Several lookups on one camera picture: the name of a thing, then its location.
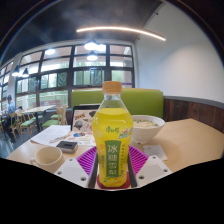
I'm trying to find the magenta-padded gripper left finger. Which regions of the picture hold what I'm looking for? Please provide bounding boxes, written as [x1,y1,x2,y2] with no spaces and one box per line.
[54,145,100,190]

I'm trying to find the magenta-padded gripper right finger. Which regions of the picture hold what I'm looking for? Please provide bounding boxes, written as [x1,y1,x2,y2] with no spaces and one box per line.
[126,144,174,189]

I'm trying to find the yellow drink bottle orange cap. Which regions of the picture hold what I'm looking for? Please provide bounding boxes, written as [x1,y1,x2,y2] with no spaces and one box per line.
[91,80,135,189]

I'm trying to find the small dark box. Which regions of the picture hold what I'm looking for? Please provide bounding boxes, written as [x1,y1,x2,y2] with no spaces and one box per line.
[55,140,79,155]

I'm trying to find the white ribbed mug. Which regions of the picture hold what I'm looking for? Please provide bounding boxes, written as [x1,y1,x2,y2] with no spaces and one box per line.
[29,145,65,174]

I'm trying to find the white bowl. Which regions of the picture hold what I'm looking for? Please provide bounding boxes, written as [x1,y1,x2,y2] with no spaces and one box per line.
[130,114,166,145]

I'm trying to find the sticker-covered black laptop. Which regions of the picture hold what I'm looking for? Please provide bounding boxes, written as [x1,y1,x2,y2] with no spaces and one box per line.
[70,104,101,133]

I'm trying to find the green upholstered bench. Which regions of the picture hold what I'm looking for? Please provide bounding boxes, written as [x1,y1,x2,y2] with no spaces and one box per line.
[70,87,165,120]

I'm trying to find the wooden dining table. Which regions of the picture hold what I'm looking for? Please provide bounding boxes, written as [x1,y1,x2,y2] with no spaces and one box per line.
[21,104,58,133]

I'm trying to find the person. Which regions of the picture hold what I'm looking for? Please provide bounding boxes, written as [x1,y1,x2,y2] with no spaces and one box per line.
[2,94,17,133]

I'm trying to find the pendant ceiling lamps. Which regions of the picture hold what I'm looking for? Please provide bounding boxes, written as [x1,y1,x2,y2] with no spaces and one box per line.
[11,39,108,79]

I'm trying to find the curved linear ceiling light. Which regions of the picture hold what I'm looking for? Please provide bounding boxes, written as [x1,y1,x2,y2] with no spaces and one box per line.
[76,25,167,43]

